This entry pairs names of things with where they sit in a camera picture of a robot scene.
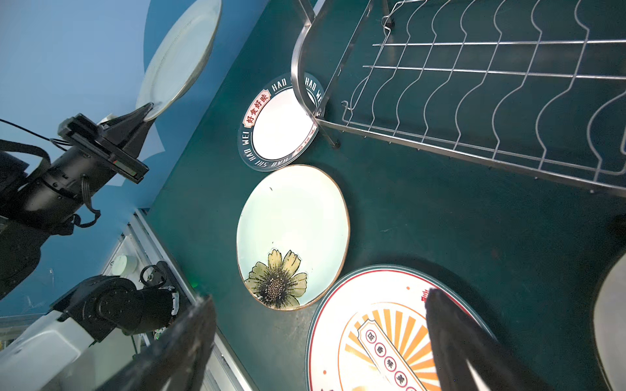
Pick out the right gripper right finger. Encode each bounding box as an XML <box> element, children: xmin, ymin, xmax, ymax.
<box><xmin>425</xmin><ymin>289</ymin><xmax>553</xmax><ymax>390</ymax></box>

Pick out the plain pale green plate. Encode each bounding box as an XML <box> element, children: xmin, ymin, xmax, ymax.
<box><xmin>136</xmin><ymin>0</ymin><xmax>222</xmax><ymax>122</ymax></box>

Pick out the stainless steel dish rack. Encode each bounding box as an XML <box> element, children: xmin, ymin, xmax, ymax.
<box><xmin>291</xmin><ymin>1</ymin><xmax>625</xmax><ymax>197</ymax></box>

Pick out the pale green round disc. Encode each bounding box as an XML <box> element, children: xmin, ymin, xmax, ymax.
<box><xmin>110</xmin><ymin>255</ymin><xmax>138</xmax><ymax>277</ymax></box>

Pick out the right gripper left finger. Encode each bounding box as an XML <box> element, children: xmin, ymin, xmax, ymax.
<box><xmin>99</xmin><ymin>296</ymin><xmax>217</xmax><ymax>390</ymax></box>

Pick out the white plate dark lettered rim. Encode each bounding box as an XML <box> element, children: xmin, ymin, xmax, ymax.
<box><xmin>237</xmin><ymin>73</ymin><xmax>318</xmax><ymax>172</ymax></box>

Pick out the light green flower plate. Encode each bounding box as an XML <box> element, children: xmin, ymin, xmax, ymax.
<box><xmin>236</xmin><ymin>165</ymin><xmax>350</xmax><ymax>311</ymax></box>

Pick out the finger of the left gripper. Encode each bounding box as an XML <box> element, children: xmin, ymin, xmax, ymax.
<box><xmin>99</xmin><ymin>103</ymin><xmax>154</xmax><ymax>156</ymax></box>

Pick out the cream floral plate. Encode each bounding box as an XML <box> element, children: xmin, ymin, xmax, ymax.
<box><xmin>592</xmin><ymin>253</ymin><xmax>625</xmax><ymax>390</ymax></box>

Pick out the orange sunburst plate front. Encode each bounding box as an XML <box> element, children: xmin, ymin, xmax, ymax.
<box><xmin>306</xmin><ymin>265</ymin><xmax>487</xmax><ymax>390</ymax></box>

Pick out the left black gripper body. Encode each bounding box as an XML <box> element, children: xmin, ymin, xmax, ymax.
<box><xmin>29</xmin><ymin>114</ymin><xmax>148</xmax><ymax>215</ymax></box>

